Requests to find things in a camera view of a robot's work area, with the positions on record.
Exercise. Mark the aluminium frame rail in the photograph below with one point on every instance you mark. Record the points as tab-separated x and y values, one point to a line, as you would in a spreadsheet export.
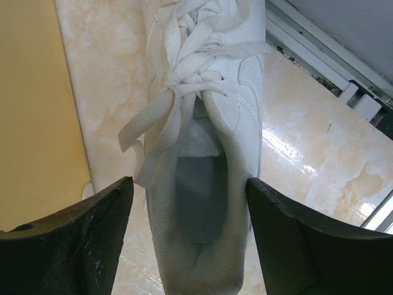
331	64

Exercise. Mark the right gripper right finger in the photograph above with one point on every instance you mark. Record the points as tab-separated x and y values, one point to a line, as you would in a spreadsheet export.
303	251

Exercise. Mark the yellow shoe cabinet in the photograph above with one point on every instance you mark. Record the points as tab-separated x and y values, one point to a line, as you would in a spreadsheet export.
43	161

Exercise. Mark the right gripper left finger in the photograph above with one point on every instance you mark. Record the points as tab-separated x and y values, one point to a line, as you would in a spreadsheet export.
73	251

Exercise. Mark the white sneaker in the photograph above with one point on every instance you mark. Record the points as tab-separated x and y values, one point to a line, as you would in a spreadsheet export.
199	139

